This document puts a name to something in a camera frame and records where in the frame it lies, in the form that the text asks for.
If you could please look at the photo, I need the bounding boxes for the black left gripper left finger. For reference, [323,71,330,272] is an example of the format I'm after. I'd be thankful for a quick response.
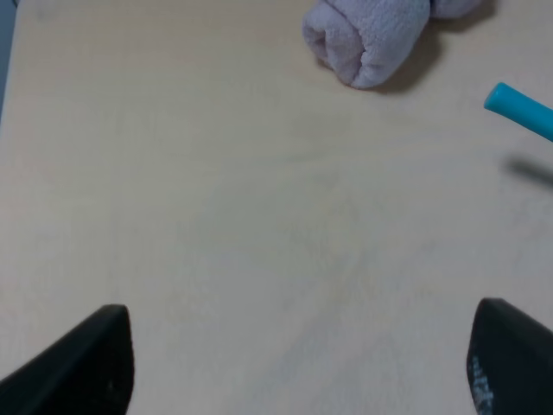
[1,304,135,415]

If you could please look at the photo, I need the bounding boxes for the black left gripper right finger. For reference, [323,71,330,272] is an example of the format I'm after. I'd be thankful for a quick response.
[467,298,552,415]

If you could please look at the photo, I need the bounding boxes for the lilac towel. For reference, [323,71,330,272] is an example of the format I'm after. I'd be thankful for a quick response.
[302,0,480,90]

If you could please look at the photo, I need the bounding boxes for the teal plastic handle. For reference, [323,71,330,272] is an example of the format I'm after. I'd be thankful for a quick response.
[484,83,553,142]

